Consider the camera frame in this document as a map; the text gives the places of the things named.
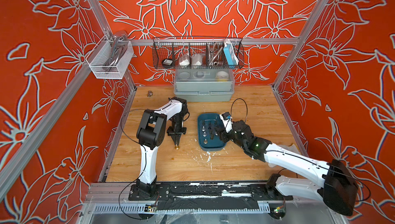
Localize blue white box in basket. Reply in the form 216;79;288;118
223;39;239;66

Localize teal plastic storage box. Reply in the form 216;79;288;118
197;113;225;152

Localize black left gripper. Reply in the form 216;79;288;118
167;114;187;145

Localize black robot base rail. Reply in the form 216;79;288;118
128;181;293;213

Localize metal tongs in basket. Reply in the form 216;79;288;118
207;42;223;66

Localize grey plastic lidded container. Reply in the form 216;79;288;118
174;69;235;102

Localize black wire wall basket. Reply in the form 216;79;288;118
152;36;245;70

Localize white mesh wall basket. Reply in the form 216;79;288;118
85;40;134;79

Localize white cloth on table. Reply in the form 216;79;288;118
279;144;301;155

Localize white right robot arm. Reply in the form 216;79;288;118
217;112;358;216

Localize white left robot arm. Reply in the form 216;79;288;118
136;97;189;197

